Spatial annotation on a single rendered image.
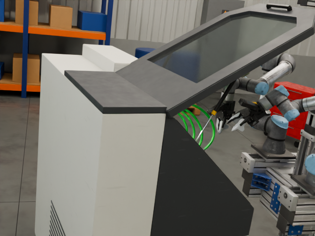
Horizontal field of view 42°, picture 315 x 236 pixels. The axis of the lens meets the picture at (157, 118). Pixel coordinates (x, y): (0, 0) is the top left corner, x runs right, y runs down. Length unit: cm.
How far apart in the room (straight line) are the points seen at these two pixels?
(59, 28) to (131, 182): 568
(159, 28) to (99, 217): 730
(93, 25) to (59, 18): 58
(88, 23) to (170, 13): 218
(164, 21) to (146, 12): 45
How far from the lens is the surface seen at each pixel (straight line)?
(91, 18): 738
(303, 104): 240
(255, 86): 243
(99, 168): 171
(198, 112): 731
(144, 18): 875
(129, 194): 182
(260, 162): 280
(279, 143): 283
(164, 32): 889
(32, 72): 748
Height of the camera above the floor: 194
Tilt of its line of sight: 16 degrees down
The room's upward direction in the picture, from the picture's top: 7 degrees clockwise
